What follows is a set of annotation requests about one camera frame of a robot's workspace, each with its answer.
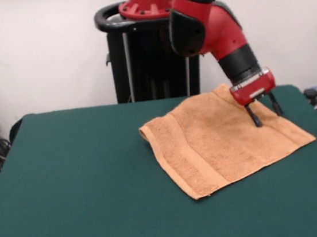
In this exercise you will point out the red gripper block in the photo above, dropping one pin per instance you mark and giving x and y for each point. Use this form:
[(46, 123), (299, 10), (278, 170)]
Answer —
[(252, 91)]

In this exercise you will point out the orange terry towel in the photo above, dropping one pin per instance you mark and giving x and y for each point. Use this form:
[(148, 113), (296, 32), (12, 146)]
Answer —
[(222, 145)]

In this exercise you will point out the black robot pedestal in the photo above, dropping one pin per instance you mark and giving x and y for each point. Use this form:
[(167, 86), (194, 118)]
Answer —
[(146, 68)]

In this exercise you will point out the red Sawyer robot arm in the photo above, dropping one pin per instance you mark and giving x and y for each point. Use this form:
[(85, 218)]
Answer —
[(216, 24)]

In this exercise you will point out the dark green tablecloth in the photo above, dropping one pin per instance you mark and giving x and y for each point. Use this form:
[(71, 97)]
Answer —
[(67, 178)]

